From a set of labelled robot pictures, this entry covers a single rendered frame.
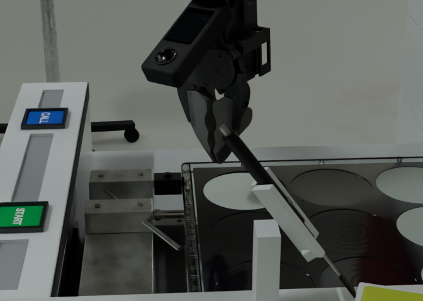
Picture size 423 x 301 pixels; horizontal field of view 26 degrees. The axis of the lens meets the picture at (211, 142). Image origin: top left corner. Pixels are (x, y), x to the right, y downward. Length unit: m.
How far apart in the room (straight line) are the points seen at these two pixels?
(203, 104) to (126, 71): 3.10
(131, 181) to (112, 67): 3.05
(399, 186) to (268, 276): 0.43
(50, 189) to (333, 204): 0.34
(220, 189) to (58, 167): 0.21
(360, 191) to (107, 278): 0.34
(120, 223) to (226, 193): 0.14
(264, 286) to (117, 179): 0.42
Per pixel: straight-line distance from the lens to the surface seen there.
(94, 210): 1.09
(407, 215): 1.12
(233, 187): 1.15
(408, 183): 1.19
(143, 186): 1.16
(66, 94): 1.29
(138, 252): 1.06
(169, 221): 1.18
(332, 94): 3.89
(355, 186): 1.17
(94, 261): 1.05
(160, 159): 1.41
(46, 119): 1.20
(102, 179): 1.16
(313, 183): 1.17
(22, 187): 1.05
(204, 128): 1.05
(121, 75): 4.08
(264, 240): 0.76
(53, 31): 3.19
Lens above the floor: 1.43
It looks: 25 degrees down
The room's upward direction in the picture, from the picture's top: straight up
